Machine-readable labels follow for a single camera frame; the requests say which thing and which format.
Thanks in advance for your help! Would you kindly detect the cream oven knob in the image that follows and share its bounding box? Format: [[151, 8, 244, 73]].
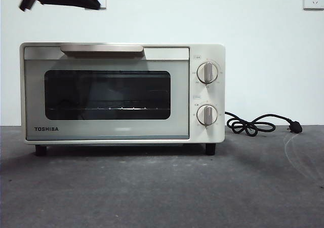
[[196, 62, 219, 84], [196, 104, 218, 126]]

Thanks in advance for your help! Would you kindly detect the black power cable with plug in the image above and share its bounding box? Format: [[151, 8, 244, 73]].
[[225, 111, 303, 137]]

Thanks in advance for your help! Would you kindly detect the cream Toshiba toaster oven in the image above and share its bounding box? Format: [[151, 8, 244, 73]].
[[19, 42, 226, 157]]

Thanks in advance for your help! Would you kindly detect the metal wire oven rack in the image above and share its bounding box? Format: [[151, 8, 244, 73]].
[[48, 106, 169, 111]]

